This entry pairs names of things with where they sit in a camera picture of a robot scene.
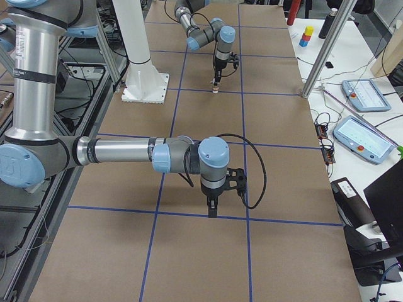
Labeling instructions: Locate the aluminium frame post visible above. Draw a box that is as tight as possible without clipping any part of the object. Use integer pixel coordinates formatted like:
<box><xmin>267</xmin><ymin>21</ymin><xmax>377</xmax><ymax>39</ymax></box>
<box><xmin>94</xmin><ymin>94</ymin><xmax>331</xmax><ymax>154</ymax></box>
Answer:
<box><xmin>300</xmin><ymin>0</ymin><xmax>357</xmax><ymax>99</ymax></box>

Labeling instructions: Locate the black bottle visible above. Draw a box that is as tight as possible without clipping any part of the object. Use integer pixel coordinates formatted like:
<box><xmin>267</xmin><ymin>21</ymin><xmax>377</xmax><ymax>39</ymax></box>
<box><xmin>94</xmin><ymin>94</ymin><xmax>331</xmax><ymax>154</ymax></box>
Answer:
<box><xmin>318</xmin><ymin>8</ymin><xmax>338</xmax><ymax>40</ymax></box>

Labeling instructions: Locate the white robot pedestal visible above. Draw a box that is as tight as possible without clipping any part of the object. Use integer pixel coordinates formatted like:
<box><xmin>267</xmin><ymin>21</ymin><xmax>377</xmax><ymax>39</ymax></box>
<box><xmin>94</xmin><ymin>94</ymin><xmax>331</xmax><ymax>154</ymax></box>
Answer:
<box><xmin>113</xmin><ymin>0</ymin><xmax>169</xmax><ymax>104</ymax></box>

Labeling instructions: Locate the small black box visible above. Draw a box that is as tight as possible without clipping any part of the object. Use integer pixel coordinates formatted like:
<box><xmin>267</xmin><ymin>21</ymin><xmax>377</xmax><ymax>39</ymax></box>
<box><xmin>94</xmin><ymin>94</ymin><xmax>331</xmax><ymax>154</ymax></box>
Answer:
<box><xmin>325</xmin><ymin>61</ymin><xmax>334</xmax><ymax>69</ymax></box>

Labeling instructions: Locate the far blue teach pendant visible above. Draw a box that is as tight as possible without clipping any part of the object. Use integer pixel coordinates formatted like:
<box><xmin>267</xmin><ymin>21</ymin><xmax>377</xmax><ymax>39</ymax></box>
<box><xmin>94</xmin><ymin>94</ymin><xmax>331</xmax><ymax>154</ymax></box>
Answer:
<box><xmin>342</xmin><ymin>79</ymin><xmax>391</xmax><ymax>112</ymax></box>

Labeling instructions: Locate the black monitor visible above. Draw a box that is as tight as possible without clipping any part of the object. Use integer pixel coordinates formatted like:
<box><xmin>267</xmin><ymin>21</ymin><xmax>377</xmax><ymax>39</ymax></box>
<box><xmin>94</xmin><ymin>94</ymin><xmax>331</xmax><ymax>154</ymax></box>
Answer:
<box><xmin>364</xmin><ymin>160</ymin><xmax>402</xmax><ymax>245</ymax></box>

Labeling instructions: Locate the orange circuit board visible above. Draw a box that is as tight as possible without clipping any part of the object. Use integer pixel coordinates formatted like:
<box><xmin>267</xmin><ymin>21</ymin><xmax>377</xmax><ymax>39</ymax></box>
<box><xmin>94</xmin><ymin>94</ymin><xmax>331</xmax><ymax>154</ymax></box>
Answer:
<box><xmin>315</xmin><ymin>123</ymin><xmax>329</xmax><ymax>140</ymax></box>

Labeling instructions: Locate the near blue teach pendant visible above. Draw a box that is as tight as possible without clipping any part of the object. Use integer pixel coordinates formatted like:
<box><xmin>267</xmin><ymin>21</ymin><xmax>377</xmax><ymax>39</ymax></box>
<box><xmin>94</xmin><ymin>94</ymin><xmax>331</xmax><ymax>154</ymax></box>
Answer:
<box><xmin>333</xmin><ymin>116</ymin><xmax>395</xmax><ymax>165</ymax></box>

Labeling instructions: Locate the coloured toy blocks stack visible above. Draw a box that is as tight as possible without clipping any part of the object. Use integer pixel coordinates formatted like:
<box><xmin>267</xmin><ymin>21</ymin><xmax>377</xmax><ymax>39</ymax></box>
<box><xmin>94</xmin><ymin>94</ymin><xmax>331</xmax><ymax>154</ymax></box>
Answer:
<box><xmin>298</xmin><ymin>26</ymin><xmax>314</xmax><ymax>47</ymax></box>

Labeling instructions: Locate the blue teach pendant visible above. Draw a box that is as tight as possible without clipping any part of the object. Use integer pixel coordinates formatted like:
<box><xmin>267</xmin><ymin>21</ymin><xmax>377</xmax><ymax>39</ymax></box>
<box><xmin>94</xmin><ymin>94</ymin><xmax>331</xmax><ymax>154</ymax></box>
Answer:
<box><xmin>342</xmin><ymin>79</ymin><xmax>391</xmax><ymax>112</ymax></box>
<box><xmin>333</xmin><ymin>116</ymin><xmax>395</xmax><ymax>165</ymax></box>

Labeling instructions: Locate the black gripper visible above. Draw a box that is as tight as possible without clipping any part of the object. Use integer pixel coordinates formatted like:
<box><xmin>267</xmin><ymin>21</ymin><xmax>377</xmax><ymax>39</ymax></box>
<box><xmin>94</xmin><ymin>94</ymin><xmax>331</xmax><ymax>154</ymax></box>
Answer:
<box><xmin>201</xmin><ymin>184</ymin><xmax>229</xmax><ymax>218</ymax></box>
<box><xmin>212</xmin><ymin>57</ymin><xmax>227</xmax><ymax>85</ymax></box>

